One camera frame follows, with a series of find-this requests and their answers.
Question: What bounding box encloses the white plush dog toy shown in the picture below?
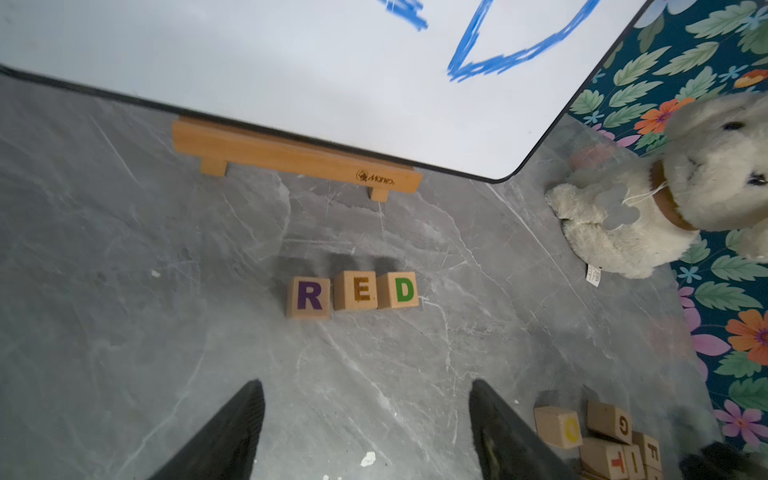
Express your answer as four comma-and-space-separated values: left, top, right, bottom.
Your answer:
545, 92, 767, 279

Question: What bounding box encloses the wooden block letter D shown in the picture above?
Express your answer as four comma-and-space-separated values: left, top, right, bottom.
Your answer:
376, 272, 420, 310

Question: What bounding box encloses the wooden block letter F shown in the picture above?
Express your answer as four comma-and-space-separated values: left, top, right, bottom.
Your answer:
632, 431, 663, 471

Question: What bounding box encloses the wooden whiteboard stand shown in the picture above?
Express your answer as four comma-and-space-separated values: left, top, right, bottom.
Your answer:
172, 117, 423, 203

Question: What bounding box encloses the wooden block letter E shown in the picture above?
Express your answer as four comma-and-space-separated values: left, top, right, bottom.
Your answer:
333, 270, 378, 311

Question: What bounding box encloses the wooden block letter R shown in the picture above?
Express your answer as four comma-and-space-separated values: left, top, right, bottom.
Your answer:
286, 276, 331, 320

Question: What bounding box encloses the wooden block letter G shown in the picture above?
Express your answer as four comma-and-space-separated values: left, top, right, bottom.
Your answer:
586, 400, 632, 444

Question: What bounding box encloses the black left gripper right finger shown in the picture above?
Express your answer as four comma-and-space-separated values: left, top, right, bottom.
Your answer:
468, 379, 579, 480

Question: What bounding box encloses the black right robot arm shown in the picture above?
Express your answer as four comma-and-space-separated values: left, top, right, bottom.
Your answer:
679, 442, 767, 480

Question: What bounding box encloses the whiteboard with word RED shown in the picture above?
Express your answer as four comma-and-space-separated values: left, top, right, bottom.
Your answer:
1, 1, 647, 183

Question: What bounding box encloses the wooden block yellow O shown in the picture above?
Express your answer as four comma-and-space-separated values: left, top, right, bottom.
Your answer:
534, 406, 583, 450

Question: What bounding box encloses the wooden block letter I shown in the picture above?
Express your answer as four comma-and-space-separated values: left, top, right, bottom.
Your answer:
622, 445, 646, 480

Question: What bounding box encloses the wooden block red T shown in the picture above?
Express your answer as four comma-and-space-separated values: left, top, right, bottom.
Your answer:
579, 437, 629, 479

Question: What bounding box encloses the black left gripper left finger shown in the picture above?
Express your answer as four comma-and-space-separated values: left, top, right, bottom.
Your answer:
152, 379, 266, 480

